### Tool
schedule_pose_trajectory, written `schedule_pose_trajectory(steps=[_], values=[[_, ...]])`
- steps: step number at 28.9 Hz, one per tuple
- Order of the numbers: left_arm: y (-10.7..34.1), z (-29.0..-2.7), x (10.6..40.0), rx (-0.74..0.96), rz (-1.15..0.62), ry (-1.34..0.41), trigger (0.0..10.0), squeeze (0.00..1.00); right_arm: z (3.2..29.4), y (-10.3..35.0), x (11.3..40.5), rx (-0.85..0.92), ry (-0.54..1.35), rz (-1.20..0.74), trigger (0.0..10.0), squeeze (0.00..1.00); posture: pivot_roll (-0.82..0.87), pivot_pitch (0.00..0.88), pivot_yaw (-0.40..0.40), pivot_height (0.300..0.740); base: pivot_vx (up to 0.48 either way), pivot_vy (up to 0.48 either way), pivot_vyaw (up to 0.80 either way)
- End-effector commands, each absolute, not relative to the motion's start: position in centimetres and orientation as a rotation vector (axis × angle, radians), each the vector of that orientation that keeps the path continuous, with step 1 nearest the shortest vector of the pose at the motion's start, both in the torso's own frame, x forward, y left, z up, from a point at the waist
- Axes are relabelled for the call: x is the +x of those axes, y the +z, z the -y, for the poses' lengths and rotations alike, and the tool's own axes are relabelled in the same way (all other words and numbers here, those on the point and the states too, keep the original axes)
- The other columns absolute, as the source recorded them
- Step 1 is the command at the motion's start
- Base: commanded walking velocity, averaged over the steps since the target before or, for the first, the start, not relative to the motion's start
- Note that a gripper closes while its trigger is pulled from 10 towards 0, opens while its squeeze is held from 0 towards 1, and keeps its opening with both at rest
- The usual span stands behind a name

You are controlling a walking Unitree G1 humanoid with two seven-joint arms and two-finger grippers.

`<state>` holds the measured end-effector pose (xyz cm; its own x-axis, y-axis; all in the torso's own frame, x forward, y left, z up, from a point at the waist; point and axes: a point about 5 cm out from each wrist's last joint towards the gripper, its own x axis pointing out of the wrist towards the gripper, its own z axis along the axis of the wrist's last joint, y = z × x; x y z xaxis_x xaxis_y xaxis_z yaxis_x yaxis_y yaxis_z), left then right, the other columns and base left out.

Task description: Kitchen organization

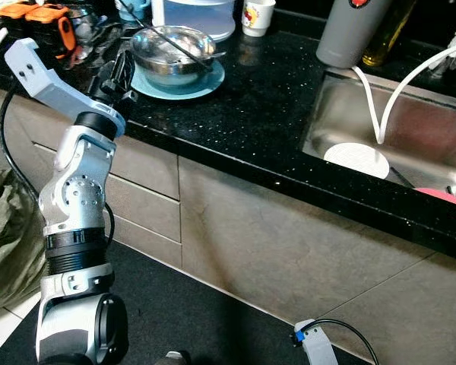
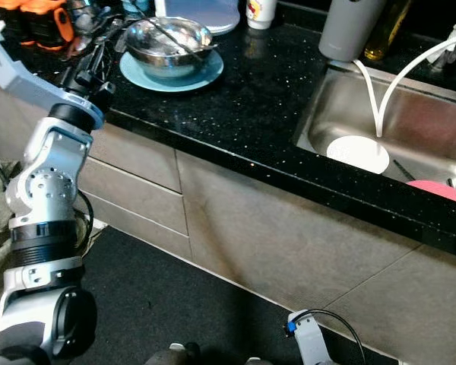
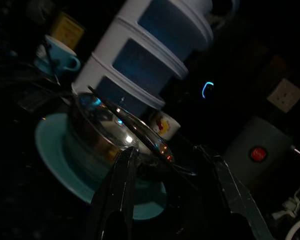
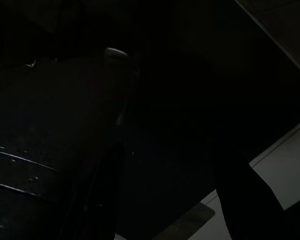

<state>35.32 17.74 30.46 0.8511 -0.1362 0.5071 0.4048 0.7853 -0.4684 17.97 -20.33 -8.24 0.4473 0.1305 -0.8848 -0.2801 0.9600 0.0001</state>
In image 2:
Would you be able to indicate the steel kitchen sink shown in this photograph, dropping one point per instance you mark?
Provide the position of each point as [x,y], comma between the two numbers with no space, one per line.
[425,122]

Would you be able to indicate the large orange black box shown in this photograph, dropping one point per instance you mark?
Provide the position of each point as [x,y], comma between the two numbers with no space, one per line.
[57,19]

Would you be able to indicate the steel mixing bowl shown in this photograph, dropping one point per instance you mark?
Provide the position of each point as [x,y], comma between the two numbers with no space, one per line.
[167,47]

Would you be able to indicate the grey drawer front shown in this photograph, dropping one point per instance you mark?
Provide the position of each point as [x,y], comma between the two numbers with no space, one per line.
[153,237]
[140,163]
[144,201]

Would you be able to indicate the thin black rod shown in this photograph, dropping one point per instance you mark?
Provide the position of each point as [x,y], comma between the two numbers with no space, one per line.
[175,32]

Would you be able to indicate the small orange black box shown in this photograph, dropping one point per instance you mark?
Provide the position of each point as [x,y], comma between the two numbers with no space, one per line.
[15,4]

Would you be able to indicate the teal plate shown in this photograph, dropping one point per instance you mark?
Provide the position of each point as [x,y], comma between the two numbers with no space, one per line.
[205,74]

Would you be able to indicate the clear plastic container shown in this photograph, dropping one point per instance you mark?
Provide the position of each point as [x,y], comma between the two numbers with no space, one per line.
[197,15]

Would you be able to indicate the white printed mug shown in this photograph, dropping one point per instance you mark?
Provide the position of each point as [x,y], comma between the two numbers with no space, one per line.
[261,11]

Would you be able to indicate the black floor mat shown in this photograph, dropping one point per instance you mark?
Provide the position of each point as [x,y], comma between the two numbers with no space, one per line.
[182,304]

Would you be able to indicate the grey cabinet door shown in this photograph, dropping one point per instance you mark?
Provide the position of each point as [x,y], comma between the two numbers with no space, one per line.
[289,228]

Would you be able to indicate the grey tumbler bottle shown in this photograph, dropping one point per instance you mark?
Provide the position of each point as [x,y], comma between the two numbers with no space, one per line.
[349,30]

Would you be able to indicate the white round plate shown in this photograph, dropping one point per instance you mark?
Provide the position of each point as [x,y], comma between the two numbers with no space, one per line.
[357,153]

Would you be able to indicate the olive oil bottle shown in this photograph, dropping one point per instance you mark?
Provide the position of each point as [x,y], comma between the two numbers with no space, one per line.
[389,30]

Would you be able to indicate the pink plate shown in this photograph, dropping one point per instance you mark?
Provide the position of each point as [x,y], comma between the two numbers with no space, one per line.
[437,191]

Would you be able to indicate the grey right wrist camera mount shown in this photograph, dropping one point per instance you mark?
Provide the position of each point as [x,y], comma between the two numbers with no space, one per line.
[307,338]

